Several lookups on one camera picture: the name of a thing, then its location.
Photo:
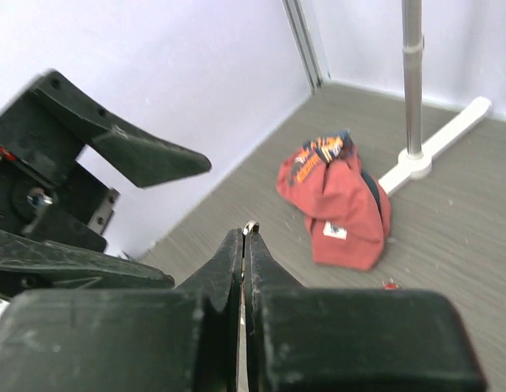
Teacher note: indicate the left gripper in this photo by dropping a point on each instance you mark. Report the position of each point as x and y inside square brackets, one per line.
[46, 195]

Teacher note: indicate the crumpled dusty red shirt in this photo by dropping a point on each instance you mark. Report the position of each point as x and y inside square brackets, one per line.
[346, 211]

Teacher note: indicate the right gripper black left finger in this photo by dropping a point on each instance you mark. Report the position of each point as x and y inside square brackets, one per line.
[183, 338]

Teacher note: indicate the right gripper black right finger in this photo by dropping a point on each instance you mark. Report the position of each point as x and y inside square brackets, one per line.
[328, 339]

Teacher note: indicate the aluminium corner frame post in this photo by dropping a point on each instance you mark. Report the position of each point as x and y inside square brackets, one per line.
[305, 28]

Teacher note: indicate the large metal keyring with clips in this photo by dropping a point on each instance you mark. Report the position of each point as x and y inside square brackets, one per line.
[252, 226]

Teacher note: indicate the key with red tag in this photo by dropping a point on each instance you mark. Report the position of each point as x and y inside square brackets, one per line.
[390, 285]

